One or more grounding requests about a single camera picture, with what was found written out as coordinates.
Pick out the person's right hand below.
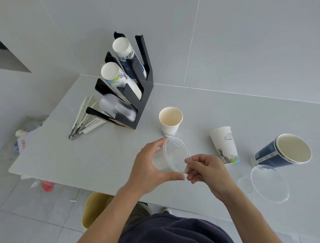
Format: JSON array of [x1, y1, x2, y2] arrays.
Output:
[[184, 154, 238, 202]]

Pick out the person's left hand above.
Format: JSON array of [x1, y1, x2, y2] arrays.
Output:
[[124, 138, 185, 200]]

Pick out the tall white printed paper cup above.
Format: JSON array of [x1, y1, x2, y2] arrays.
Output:
[[209, 126, 240, 165]]

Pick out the short white paper cup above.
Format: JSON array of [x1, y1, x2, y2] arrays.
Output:
[[159, 107, 183, 138]]

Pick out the large blue paper cup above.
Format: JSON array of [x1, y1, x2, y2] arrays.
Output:
[[250, 133, 312, 169], [275, 133, 312, 165]]

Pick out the stack of clear plastic cups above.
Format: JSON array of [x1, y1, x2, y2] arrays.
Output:
[[99, 94, 137, 123]]

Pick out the black cup rack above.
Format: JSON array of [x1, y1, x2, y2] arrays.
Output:
[[86, 31, 154, 130]]

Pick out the stack of white printed cups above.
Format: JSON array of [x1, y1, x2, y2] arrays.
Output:
[[101, 62, 142, 100]]

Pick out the stack of blue paper cups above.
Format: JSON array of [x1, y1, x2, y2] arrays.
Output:
[[112, 37, 147, 78]]

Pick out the person's left forearm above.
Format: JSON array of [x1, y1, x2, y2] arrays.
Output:
[[76, 186, 150, 243]]

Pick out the person's right forearm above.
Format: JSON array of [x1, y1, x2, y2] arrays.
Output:
[[217, 186, 283, 243]]

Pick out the olive trousers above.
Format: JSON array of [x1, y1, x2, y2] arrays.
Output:
[[125, 201, 153, 226]]

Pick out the yellow stool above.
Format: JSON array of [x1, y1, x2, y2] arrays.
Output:
[[82, 192, 115, 230]]

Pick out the dark blue shirt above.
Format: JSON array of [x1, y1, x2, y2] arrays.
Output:
[[117, 213, 235, 243]]

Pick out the white plastic tongs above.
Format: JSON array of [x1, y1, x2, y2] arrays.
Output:
[[69, 96, 97, 141], [80, 117, 108, 136]]

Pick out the white table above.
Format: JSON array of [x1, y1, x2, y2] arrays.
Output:
[[8, 74, 320, 240]]

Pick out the pile of white trash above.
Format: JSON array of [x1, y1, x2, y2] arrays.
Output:
[[10, 117, 49, 156]]

